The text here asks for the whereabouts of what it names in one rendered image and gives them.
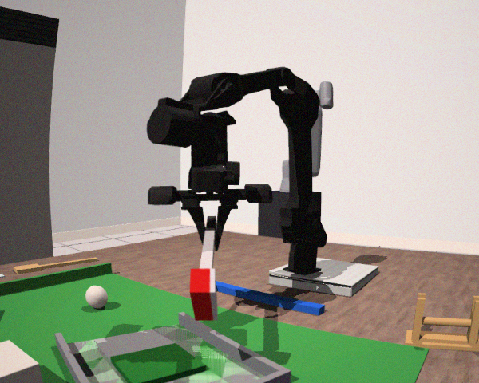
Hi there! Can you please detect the blue long flat bar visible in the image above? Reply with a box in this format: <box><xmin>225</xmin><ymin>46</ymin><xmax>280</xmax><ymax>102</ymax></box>
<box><xmin>216</xmin><ymin>281</ymin><xmax>325</xmax><ymax>315</ymax></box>

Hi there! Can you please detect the green flat mat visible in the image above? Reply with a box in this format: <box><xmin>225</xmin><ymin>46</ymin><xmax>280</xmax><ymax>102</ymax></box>
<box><xmin>0</xmin><ymin>273</ymin><xmax>429</xmax><ymax>383</ymax></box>

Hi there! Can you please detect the white golf ball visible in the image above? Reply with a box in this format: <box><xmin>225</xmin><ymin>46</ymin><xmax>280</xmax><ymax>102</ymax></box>
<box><xmin>85</xmin><ymin>286</ymin><xmax>108</xmax><ymax>308</ymax></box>

